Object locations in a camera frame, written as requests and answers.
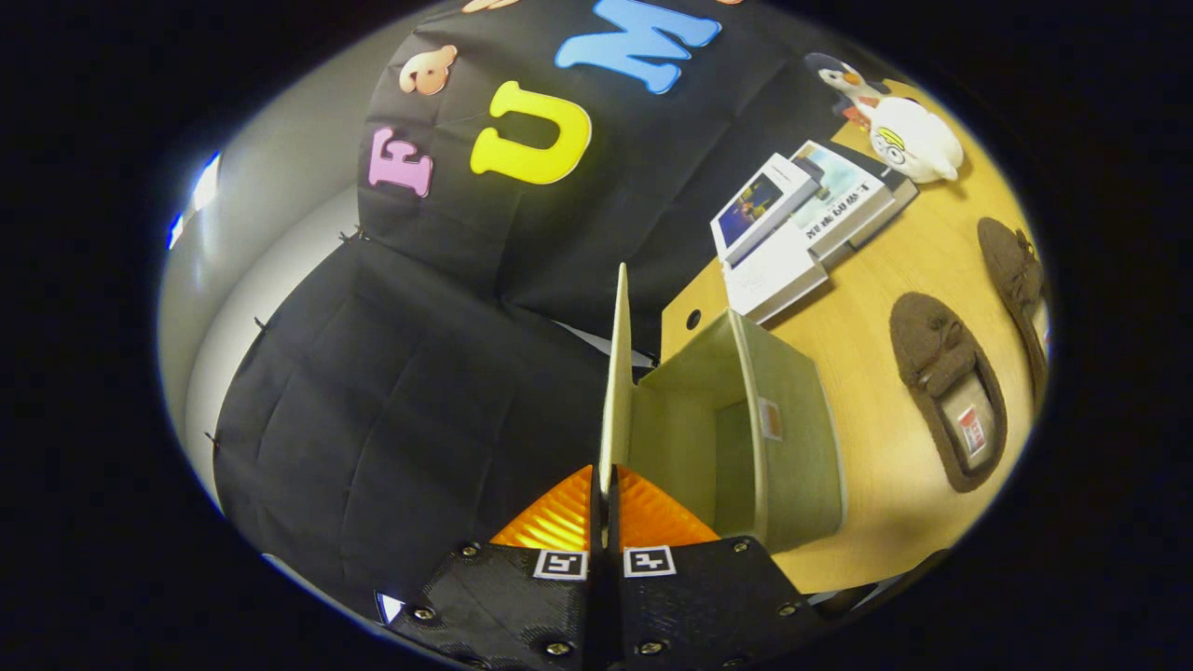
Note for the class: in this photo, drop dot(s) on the white plush toy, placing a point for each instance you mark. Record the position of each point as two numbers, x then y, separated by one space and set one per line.
918 140

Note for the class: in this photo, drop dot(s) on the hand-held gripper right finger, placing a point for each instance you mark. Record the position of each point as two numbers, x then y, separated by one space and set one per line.
699 596

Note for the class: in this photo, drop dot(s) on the brown fuzzy shoe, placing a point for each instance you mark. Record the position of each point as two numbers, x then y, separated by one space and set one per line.
1011 266
932 345

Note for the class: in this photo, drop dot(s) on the small white book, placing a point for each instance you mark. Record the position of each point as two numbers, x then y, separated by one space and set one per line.
760 205

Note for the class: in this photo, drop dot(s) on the black book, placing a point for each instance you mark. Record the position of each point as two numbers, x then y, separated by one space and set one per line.
899 191

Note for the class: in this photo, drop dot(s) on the penguin plush toy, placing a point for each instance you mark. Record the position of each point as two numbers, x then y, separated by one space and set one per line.
843 79

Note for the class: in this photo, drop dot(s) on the white text cover book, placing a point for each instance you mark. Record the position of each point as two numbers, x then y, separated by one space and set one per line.
774 280

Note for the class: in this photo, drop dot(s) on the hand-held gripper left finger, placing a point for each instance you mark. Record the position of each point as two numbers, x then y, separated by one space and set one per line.
503 596

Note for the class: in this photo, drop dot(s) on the green fabric storage box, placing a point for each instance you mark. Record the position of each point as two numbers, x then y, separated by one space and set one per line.
792 438

